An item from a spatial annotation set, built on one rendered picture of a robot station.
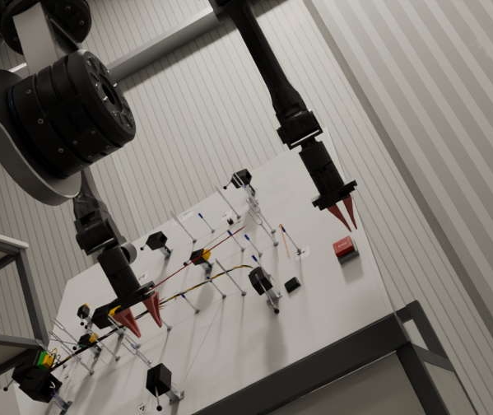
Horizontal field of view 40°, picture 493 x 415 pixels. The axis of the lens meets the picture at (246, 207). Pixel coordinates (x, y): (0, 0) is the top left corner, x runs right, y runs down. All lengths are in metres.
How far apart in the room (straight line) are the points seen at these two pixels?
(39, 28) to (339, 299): 1.00
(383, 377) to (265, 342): 0.32
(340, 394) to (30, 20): 1.05
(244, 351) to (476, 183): 2.68
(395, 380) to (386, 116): 3.00
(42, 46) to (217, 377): 1.03
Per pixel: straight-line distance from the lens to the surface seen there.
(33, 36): 1.00
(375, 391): 1.60
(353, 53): 4.68
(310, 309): 1.72
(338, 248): 1.78
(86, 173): 1.59
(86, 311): 2.36
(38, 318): 2.62
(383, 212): 4.89
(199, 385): 1.78
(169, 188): 5.45
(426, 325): 2.16
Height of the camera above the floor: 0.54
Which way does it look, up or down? 25 degrees up
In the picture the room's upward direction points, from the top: 24 degrees counter-clockwise
